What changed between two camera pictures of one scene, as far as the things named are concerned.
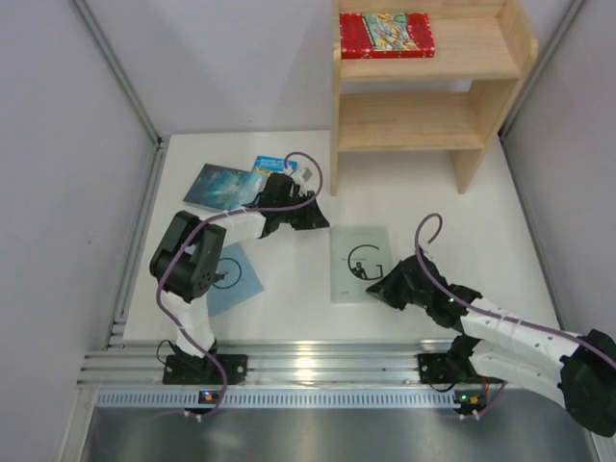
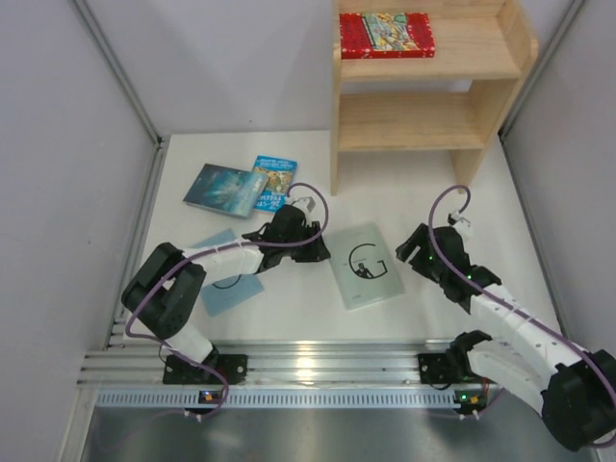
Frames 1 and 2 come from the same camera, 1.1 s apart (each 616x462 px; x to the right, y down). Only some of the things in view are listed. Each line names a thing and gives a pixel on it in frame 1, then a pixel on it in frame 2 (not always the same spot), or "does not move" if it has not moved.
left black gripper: x=298 y=212 → x=304 y=239
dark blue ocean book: x=224 y=189 does not move
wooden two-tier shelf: x=482 y=41 does not move
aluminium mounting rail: x=276 y=361 does not move
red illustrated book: x=385 y=36 does not move
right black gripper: x=398 y=285 → x=421 y=249
